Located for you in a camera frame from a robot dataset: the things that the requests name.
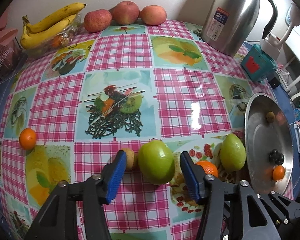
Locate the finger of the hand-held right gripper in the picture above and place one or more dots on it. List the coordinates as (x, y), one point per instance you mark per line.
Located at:
(280, 207)

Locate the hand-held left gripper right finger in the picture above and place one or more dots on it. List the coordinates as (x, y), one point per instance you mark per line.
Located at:
(191, 180)

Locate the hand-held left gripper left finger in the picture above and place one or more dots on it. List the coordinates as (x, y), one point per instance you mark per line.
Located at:
(116, 177)

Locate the oval brown fruit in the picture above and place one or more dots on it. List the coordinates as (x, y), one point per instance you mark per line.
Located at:
(131, 158)

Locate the large orange with stem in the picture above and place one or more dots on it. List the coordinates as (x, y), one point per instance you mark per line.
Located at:
(279, 173)

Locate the large green fruit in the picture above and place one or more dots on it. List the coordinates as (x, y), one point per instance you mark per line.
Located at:
(156, 162)

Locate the dark purple plum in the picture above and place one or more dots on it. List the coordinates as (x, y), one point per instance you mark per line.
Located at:
(280, 158)

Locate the dark grapes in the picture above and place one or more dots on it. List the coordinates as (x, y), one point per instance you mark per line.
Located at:
(273, 153)

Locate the stainless steel basin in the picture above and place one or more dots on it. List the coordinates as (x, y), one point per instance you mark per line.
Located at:
(262, 140)

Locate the small round brown fruit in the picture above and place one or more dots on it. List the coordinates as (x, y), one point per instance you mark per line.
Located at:
(270, 117)

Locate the small tangerine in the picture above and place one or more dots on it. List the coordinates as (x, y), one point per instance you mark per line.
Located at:
(27, 139)

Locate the pink checkered fruit-print tablecloth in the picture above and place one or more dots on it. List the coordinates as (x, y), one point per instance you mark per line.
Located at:
(180, 92)

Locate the black charger plug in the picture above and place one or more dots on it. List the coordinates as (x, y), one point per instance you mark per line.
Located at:
(275, 82)

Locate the teal box with red label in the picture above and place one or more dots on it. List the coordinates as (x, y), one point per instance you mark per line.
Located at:
(258, 63)

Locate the white chair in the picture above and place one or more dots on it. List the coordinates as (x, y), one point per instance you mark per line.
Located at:
(298, 62)

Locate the tangerine in clear container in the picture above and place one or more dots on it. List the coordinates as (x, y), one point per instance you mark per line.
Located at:
(56, 42)

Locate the clear plastic fruit container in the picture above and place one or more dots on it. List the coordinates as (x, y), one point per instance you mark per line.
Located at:
(72, 33)

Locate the red apple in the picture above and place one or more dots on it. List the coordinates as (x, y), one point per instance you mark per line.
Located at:
(97, 20)
(153, 15)
(125, 13)

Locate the yellow banana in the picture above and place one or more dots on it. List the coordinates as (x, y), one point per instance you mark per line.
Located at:
(45, 33)
(57, 15)

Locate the stainless steel thermos jug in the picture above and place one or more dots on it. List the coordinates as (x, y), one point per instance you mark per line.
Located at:
(232, 15)

